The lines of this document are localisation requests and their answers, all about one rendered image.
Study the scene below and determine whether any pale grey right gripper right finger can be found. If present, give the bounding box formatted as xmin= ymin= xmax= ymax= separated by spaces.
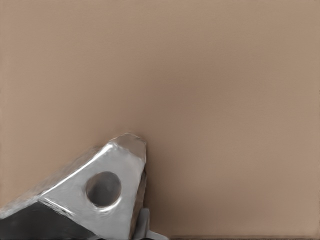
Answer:
xmin=133 ymin=207 xmax=171 ymax=240

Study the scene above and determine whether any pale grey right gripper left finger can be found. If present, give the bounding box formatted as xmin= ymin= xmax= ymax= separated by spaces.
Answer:
xmin=0 ymin=132 xmax=148 ymax=240

